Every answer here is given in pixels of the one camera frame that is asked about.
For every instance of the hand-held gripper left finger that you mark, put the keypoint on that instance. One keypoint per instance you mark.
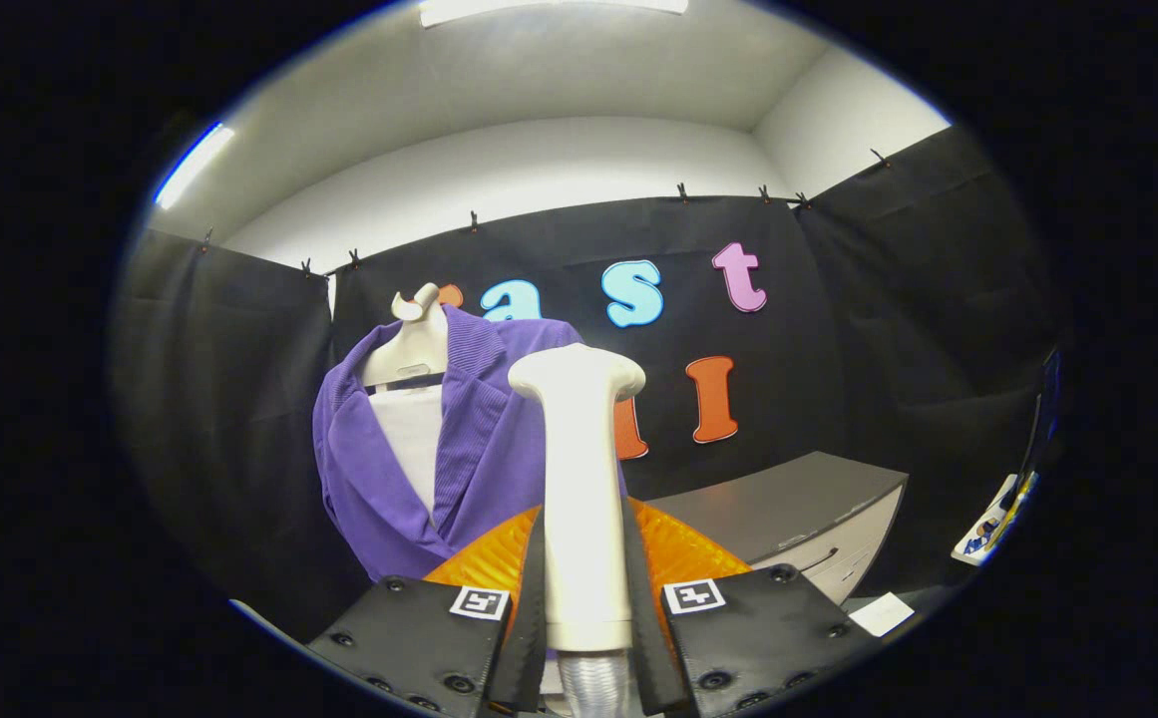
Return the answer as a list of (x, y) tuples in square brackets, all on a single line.
[(535, 638)]

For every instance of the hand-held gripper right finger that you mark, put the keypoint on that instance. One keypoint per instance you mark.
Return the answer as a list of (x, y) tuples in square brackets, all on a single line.
[(643, 638)]

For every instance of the white garment form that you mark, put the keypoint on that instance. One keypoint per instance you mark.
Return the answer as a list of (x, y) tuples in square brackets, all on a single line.
[(414, 439)]

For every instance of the grey cabinet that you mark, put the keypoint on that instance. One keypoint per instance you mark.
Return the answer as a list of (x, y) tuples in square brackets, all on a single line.
[(788, 494)]

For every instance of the white paper sheet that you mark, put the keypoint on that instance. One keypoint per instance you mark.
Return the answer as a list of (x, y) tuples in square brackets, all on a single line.
[(880, 613)]

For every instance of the white side table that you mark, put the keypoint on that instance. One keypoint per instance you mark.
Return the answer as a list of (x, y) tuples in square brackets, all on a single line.
[(987, 529)]

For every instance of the black backdrop cloth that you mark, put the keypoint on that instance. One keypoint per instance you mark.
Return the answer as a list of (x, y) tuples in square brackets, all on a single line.
[(239, 419)]

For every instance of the row of black clips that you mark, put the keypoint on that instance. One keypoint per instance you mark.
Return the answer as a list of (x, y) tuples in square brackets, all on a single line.
[(681, 191)]

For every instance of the computer monitor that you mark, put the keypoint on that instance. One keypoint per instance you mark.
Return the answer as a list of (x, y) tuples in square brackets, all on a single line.
[(1050, 389)]

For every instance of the ceiling light panel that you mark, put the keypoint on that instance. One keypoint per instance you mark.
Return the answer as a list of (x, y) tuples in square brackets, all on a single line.
[(194, 165), (549, 8)]

